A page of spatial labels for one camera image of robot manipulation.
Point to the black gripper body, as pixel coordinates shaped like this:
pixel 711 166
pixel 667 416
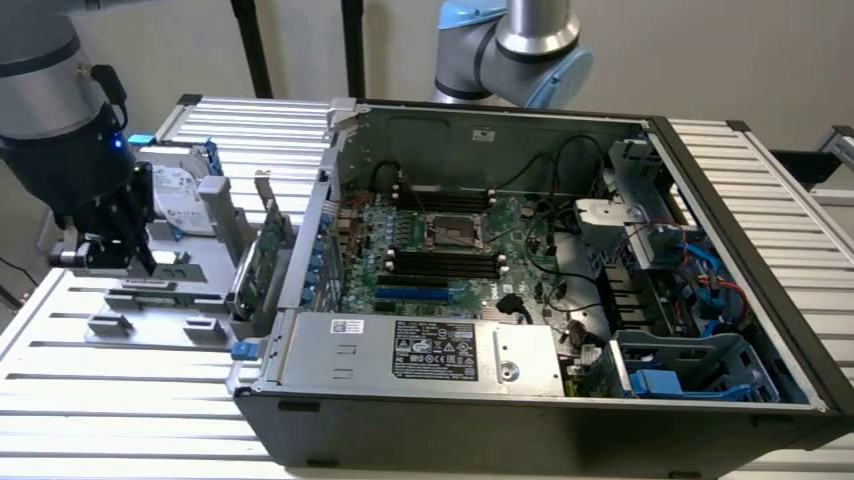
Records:
pixel 67 165

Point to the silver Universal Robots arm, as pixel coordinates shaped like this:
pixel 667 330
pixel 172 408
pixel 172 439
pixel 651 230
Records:
pixel 40 75

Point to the black expansion slot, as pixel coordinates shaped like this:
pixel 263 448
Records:
pixel 413 281

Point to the blue expansion slot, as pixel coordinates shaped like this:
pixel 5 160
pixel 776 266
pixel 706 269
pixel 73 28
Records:
pixel 409 294

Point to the black RAM slot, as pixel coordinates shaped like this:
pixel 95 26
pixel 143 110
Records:
pixel 443 192
pixel 443 197
pixel 443 251
pixel 443 272
pixel 443 258
pixel 443 265
pixel 443 209
pixel 443 203

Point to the silver hard disk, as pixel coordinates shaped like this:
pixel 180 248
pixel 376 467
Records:
pixel 176 195

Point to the blue disk carrier clip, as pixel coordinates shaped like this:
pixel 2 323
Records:
pixel 141 140

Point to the grey plastic parts rack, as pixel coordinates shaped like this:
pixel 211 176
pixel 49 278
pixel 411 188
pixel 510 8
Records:
pixel 160 310

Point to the green graphics card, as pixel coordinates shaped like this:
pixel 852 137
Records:
pixel 263 260

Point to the blue case latch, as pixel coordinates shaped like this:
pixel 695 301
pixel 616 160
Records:
pixel 244 350

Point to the thick black stand pole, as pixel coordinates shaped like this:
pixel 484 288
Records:
pixel 253 45

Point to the grey metal power supply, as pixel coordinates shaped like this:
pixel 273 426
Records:
pixel 373 360

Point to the metal CPU socket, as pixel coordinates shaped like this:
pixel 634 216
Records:
pixel 456 232

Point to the thin black stand pole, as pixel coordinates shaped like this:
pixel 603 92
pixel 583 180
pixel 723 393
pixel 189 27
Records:
pixel 353 45

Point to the green motherboard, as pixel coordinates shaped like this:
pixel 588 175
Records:
pixel 516 240

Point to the black open PC case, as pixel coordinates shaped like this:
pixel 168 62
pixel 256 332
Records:
pixel 467 430

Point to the grey fan shroud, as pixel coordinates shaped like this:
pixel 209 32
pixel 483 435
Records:
pixel 610 215

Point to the grey metal drive cage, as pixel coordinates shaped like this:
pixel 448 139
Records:
pixel 634 170

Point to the grey blue disk bay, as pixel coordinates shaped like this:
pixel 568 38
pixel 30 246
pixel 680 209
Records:
pixel 694 360

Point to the black bracket with rail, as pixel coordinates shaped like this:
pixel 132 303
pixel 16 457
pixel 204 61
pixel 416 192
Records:
pixel 803 167

